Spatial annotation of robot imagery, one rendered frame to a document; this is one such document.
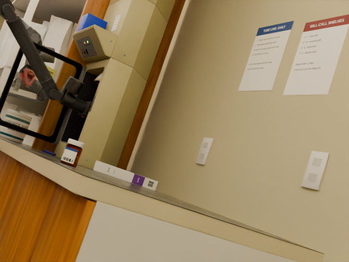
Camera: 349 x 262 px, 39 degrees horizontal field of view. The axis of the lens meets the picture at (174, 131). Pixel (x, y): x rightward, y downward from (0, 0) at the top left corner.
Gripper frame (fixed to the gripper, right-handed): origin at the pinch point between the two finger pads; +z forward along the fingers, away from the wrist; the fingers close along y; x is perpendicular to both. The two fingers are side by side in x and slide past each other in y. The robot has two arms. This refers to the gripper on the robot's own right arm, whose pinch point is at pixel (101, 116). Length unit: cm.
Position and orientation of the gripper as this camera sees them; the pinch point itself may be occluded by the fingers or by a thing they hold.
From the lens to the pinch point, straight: 224.1
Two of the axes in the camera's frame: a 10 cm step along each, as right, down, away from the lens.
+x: -3.8, 9.1, -1.6
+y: -4.8, -0.4, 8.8
